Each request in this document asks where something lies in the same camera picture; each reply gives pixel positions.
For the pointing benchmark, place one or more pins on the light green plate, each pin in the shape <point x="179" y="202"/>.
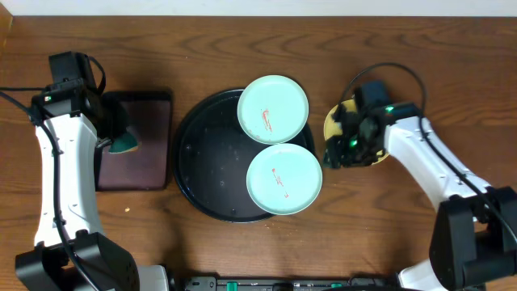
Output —
<point x="272" y="109"/>
<point x="284" y="179"/>

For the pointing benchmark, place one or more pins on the yellow plate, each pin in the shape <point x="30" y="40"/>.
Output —
<point x="333" y="128"/>

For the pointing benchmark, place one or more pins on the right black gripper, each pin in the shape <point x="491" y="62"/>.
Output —
<point x="336" y="147"/>

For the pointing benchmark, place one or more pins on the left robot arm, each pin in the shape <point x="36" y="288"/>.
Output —
<point x="71" y="251"/>

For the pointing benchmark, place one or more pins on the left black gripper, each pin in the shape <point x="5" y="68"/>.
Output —
<point x="115" y="106"/>

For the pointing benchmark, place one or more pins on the upper light green plate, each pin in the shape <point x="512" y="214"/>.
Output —
<point x="272" y="109"/>

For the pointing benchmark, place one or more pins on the rectangular dark brown tray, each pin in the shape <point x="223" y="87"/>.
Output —
<point x="146" y="168"/>

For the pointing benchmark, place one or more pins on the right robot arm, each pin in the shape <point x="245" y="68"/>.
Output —
<point x="474" y="237"/>

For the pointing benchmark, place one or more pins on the lower light green plate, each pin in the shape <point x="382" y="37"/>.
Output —
<point x="284" y="179"/>

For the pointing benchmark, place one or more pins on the round black tray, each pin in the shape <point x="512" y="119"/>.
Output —
<point x="212" y="155"/>

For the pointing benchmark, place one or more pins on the green sponge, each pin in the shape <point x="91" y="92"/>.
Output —
<point x="123" y="144"/>

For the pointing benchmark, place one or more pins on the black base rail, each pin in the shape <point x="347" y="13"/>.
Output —
<point x="211" y="283"/>

